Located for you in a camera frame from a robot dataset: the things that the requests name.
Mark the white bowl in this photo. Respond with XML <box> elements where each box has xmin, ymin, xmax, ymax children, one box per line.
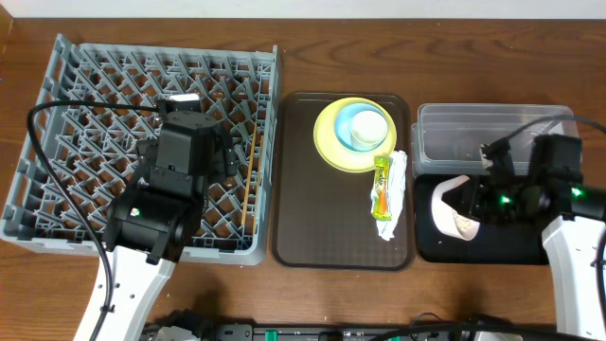
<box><xmin>431</xmin><ymin>175</ymin><xmax>480</xmax><ymax>242</ymax></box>

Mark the white napkin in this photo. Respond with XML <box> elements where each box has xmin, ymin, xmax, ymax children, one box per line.
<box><xmin>376</xmin><ymin>151</ymin><xmax>407</xmax><ymax>241</ymax></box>

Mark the yellow green snack wrapper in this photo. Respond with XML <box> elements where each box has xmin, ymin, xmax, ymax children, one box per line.
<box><xmin>371</xmin><ymin>156</ymin><xmax>391</xmax><ymax>221</ymax></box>

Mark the white cup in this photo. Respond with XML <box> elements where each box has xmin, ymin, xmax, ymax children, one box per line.
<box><xmin>350</xmin><ymin>111</ymin><xmax>388</xmax><ymax>151</ymax></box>

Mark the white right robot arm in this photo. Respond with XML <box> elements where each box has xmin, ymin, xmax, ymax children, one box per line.
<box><xmin>441</xmin><ymin>135</ymin><xmax>605</xmax><ymax>340</ymax></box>

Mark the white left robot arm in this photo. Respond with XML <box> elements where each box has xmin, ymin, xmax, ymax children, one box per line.
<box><xmin>75</xmin><ymin>111</ymin><xmax>237</xmax><ymax>340</ymax></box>

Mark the black plastic tray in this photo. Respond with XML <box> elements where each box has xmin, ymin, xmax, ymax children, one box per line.
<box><xmin>414</xmin><ymin>174</ymin><xmax>548</xmax><ymax>266</ymax></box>

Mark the clear plastic bin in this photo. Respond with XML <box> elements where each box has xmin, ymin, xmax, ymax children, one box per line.
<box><xmin>411</xmin><ymin>103</ymin><xmax>573</xmax><ymax>177</ymax></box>

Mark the brown plastic serving tray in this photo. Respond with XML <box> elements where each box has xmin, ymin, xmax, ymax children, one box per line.
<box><xmin>271</xmin><ymin>92</ymin><xmax>416</xmax><ymax>271</ymax></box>

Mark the light blue bowl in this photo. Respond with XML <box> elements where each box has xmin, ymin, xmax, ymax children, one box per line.
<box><xmin>334</xmin><ymin>103</ymin><xmax>387</xmax><ymax>152</ymax></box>

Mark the yellow plate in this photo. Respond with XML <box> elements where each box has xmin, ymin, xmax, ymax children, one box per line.
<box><xmin>313</xmin><ymin>97</ymin><xmax>397</xmax><ymax>173</ymax></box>

